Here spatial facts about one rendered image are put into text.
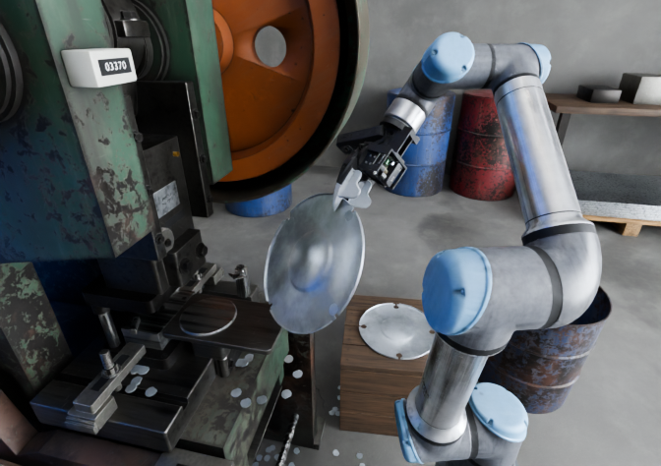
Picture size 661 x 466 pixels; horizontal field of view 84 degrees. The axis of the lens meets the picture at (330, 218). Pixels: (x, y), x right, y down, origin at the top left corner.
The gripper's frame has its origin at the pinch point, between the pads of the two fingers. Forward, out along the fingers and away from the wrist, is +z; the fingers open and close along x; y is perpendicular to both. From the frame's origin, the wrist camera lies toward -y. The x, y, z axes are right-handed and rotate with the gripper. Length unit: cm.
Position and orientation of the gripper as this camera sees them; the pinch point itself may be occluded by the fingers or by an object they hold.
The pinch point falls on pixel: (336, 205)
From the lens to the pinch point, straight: 75.0
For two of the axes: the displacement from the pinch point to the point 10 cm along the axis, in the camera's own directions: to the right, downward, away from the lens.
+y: 6.2, 3.5, -7.0
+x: 5.6, 4.3, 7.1
